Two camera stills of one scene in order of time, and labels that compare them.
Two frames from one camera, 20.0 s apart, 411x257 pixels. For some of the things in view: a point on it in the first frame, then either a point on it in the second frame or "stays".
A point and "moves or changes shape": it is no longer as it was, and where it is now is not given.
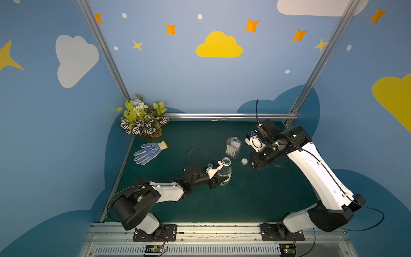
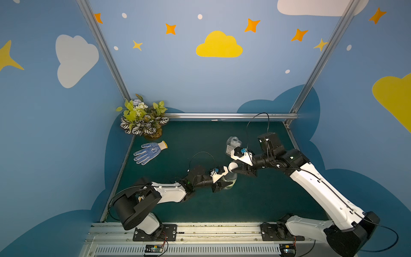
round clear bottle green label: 226,171 moves or changes shape
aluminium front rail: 221,240 stays
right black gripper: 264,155 → 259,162
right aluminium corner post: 329,46 stays
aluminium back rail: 231,116 stays
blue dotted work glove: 150,151 stays
